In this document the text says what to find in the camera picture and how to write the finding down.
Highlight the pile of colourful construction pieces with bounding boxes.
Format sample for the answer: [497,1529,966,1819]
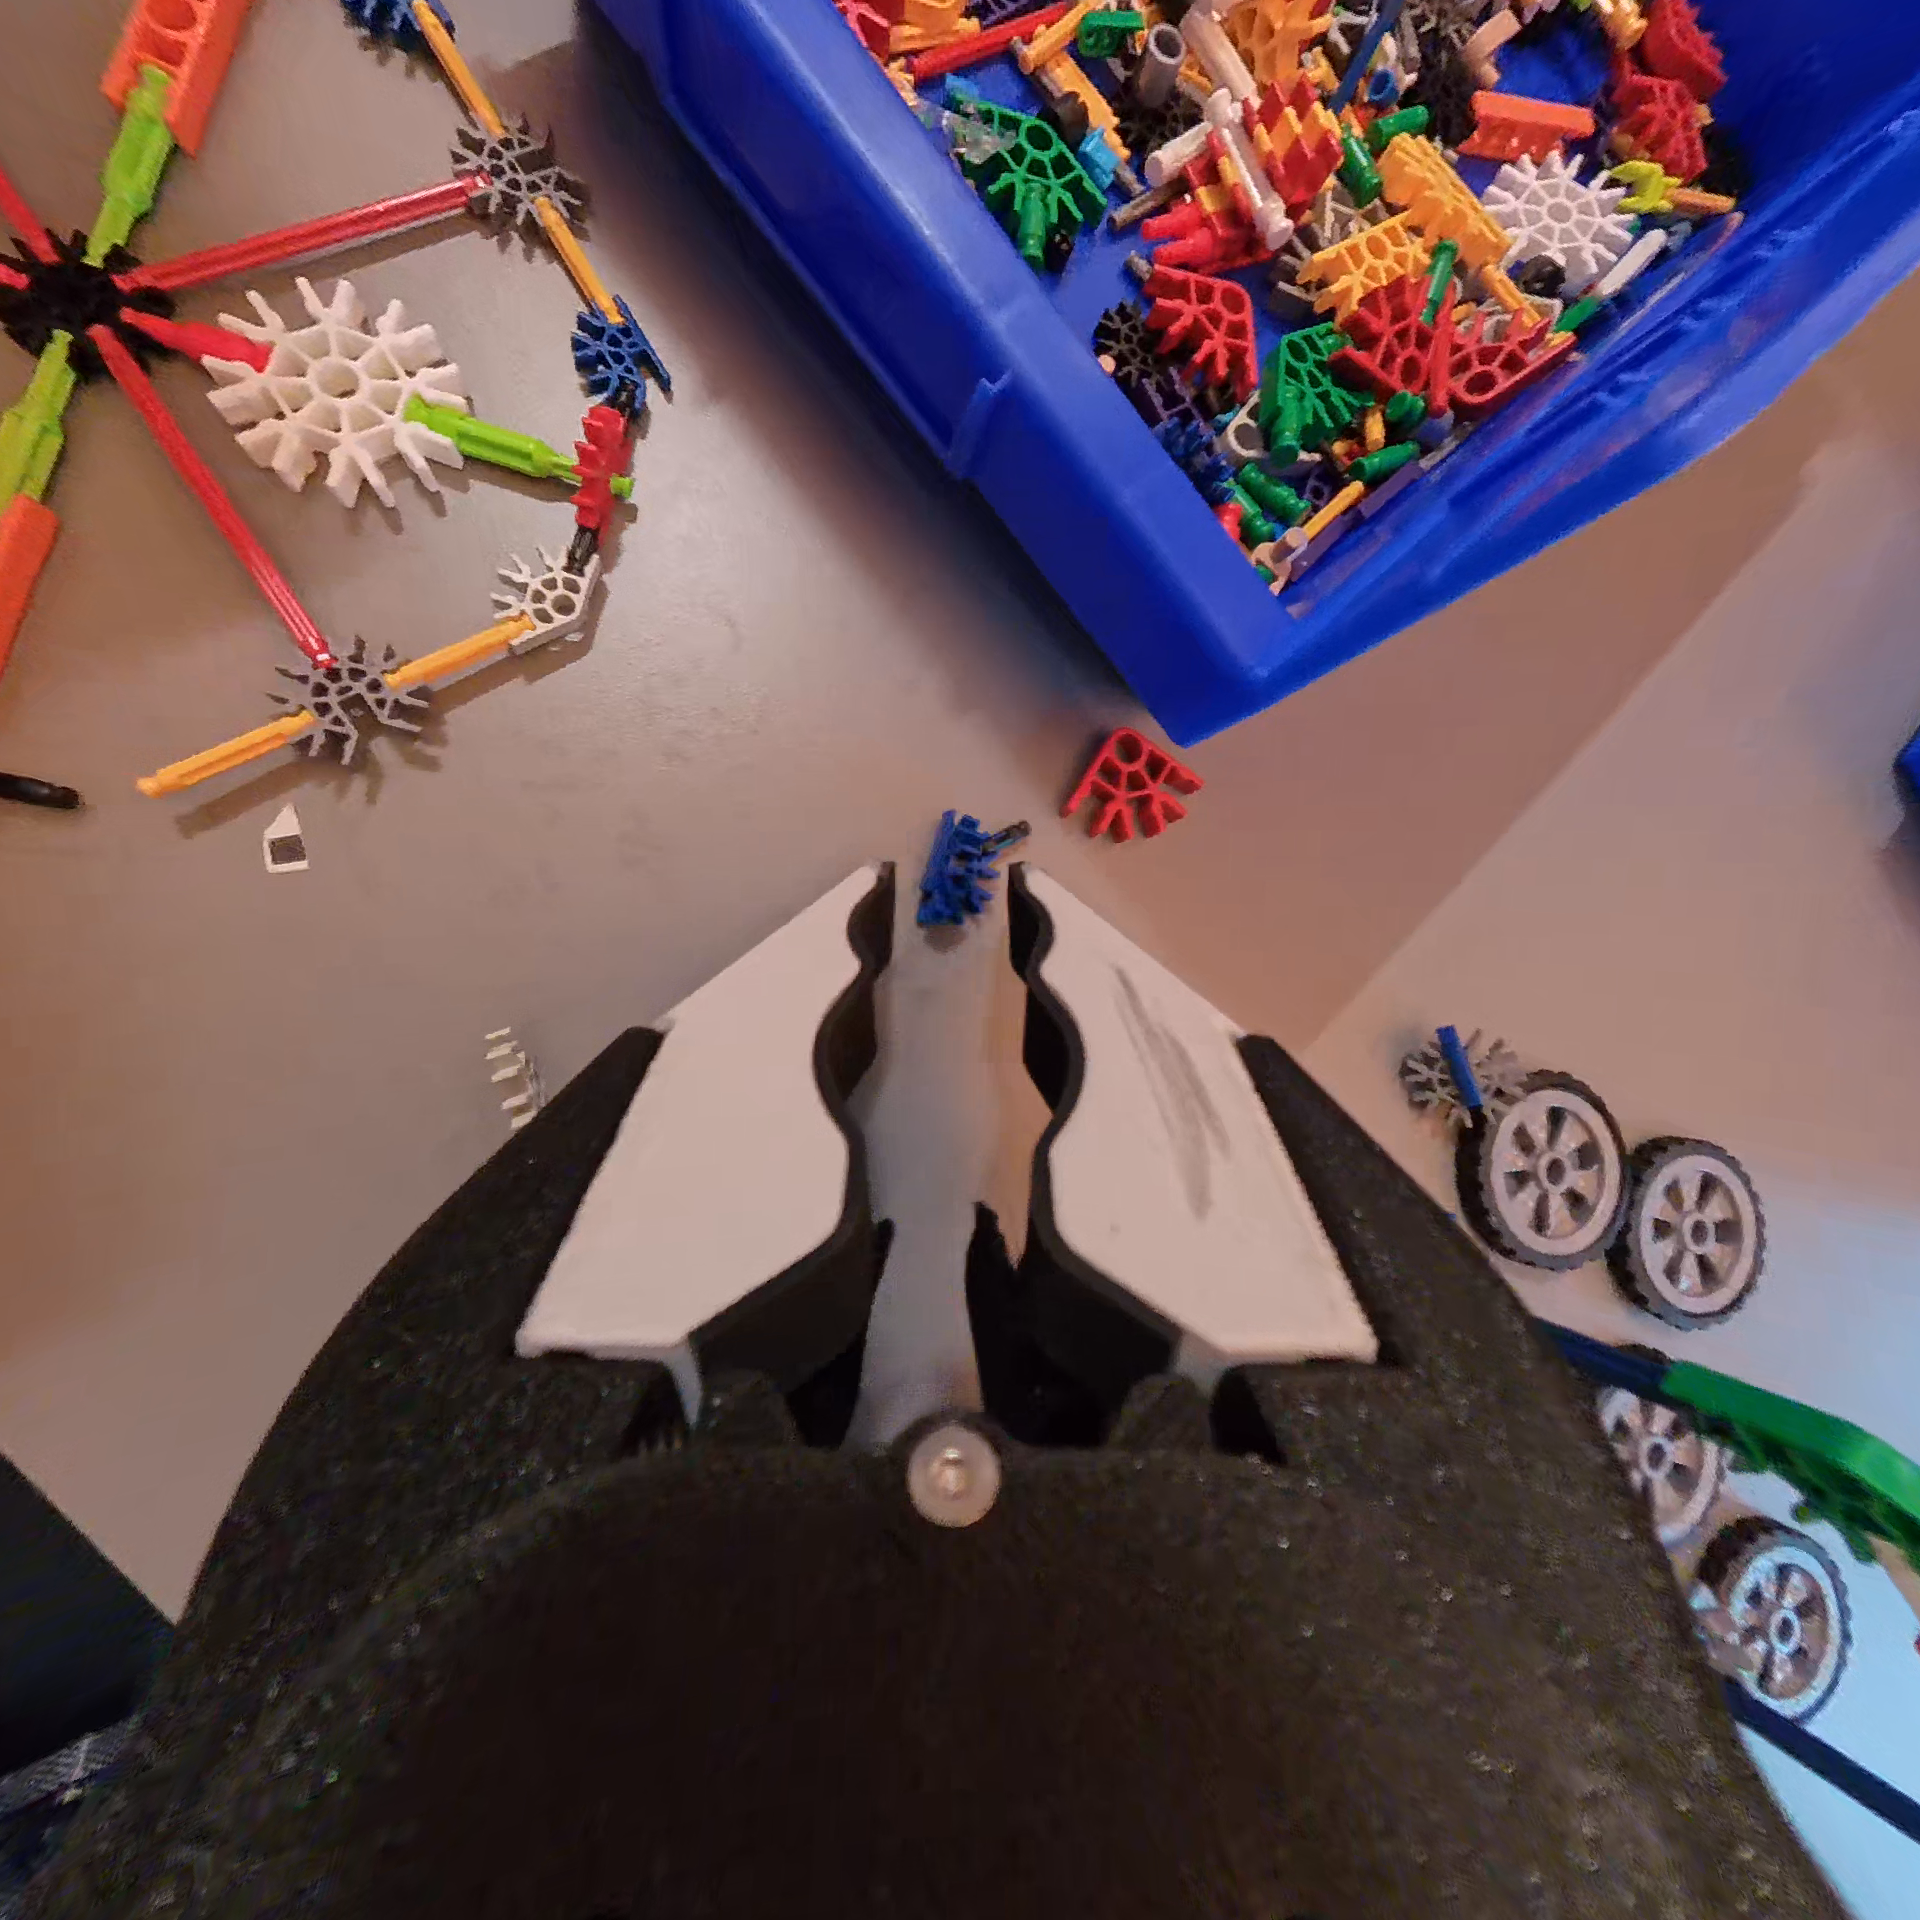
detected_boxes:
[834,0,1745,594]

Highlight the blue plastic parts bin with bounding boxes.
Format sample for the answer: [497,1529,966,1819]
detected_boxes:
[584,0,1920,747]

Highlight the red fan-shaped connector piece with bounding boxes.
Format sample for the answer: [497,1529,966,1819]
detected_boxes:
[1058,726,1205,845]

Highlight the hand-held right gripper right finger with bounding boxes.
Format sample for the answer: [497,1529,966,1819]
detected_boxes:
[1011,865,1383,1371]

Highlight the blue plaid shirt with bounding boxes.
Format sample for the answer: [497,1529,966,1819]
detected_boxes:
[0,1723,144,1920]

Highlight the construction toy car model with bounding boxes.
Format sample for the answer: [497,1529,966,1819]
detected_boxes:
[1395,1023,1920,1844]

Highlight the blue connector with black rod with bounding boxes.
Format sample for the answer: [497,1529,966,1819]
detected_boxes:
[913,811,1033,931]

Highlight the black printed shirt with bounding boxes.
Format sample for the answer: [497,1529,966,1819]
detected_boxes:
[0,1452,181,1777]

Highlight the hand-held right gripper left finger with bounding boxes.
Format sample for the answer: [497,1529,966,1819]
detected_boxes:
[514,859,900,1416]

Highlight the construction toy wheel model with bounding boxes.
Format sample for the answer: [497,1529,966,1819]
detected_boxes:
[0,0,675,797]

